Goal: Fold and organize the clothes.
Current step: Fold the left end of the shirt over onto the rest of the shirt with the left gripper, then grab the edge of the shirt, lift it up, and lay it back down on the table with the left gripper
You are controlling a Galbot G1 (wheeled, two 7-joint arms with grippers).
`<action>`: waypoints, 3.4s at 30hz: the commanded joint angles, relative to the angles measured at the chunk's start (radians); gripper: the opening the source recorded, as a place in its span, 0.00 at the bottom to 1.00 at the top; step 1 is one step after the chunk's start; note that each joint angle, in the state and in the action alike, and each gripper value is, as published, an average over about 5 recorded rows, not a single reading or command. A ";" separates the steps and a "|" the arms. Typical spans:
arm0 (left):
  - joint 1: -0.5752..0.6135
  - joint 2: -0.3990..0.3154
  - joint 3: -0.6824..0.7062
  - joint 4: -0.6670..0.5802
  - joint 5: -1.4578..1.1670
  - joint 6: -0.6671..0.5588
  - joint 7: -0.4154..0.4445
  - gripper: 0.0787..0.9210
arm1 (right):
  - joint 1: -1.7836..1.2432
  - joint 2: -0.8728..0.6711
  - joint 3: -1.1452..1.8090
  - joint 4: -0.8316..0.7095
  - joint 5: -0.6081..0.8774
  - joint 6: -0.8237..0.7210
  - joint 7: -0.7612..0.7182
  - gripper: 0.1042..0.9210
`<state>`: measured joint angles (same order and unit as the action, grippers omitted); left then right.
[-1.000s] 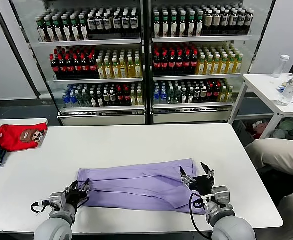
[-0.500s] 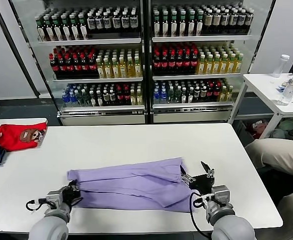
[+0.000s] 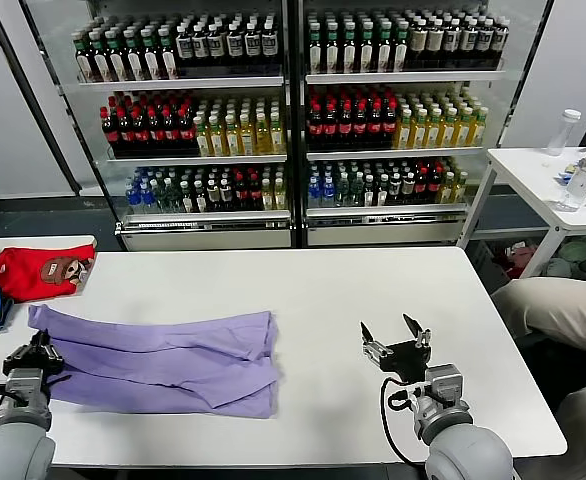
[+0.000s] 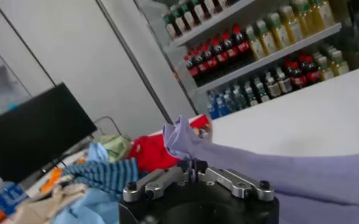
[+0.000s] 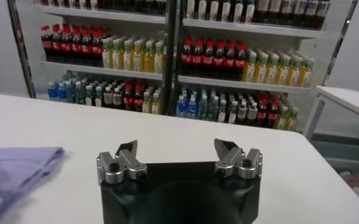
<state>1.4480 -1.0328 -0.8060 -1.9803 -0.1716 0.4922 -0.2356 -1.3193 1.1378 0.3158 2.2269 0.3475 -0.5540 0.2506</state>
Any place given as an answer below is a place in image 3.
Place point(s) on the purple t-shirt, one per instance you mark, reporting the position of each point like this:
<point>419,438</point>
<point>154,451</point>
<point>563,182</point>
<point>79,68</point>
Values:
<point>163,360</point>

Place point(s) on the long black slanted pole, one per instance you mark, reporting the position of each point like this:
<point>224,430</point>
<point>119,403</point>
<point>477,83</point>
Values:
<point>35,102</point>

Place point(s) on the small red cap cola bottle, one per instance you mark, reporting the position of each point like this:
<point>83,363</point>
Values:
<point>243,192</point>
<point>436,185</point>
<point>422,186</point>
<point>256,192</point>

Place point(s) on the clear plastic water bottle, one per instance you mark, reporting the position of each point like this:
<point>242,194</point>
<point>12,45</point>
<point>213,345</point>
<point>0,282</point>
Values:
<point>574,190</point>

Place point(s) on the clear green tinted bottle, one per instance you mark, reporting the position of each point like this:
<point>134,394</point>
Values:
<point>357,190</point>
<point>162,196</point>
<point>343,190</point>
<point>175,196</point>

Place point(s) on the red shirt with bear print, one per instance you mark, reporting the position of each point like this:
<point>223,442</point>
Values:
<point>24,275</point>

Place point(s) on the dark bottle beige label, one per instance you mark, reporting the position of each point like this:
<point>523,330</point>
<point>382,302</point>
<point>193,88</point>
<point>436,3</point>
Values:
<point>500,40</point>
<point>452,41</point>
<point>418,42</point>
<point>485,40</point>
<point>469,40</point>
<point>435,42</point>

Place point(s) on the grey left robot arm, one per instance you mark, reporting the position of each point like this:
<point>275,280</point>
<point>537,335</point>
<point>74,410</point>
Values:
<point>13,450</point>

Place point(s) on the black storage crate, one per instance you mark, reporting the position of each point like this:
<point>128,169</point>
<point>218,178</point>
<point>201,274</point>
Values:
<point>489,272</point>

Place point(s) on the small yellow drink bottle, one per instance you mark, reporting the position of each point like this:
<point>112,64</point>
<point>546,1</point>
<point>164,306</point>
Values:
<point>449,187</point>
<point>269,196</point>
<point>281,196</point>
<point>461,186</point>

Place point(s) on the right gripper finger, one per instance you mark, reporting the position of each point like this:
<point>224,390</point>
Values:
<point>371,347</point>
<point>420,335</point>

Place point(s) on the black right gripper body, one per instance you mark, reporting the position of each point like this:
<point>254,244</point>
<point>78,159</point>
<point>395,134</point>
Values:
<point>405,360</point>

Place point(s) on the small blue object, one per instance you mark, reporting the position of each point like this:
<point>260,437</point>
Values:
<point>567,176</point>

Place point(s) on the blue water bottle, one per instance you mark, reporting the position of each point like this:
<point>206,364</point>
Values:
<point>133,197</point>
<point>148,197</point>
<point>315,192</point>
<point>329,192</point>

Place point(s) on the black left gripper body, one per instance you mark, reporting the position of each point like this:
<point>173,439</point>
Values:
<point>28,360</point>

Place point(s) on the small dark drink bottle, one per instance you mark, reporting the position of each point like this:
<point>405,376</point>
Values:
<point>396,189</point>
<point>188,197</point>
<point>409,188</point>
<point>201,197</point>
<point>383,190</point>
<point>227,195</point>
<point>370,191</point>
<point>214,196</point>

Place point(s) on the yellow juice bottle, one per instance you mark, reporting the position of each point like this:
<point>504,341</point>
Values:
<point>263,140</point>
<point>233,140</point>
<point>449,131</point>
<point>465,131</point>
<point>419,132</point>
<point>248,140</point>
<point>434,132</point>
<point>204,140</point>
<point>218,140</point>
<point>480,130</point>
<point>404,132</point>
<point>278,140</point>

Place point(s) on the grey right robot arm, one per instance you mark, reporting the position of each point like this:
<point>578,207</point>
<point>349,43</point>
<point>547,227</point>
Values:
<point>468,450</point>

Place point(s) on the white side table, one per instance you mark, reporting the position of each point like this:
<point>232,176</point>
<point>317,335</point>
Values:
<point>534,170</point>

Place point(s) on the drinks display cabinet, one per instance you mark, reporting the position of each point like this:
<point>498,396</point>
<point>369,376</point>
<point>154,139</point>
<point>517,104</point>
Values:
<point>384,232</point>
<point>204,239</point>

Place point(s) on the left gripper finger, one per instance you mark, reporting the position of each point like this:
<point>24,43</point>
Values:
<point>36,339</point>
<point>46,340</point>

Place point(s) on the tall clear bottle white cap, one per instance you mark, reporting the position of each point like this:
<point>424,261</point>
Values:
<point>563,135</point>

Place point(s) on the red clothes pile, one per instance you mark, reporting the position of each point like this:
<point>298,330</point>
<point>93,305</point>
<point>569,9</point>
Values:
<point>522,260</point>

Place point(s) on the green cap dark tea bottle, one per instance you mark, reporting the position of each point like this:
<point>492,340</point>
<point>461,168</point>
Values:
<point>316,52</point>
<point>368,52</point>
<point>350,52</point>
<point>385,52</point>
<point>333,52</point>
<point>85,62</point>
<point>119,62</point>
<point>102,62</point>
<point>135,62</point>
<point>401,52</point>
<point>152,61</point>
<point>169,60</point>

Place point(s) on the white cabinet shelf board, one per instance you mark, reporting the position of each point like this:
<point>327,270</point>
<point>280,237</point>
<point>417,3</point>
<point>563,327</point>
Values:
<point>184,82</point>
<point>399,153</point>
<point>199,159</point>
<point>404,76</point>
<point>389,210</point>
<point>204,217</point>

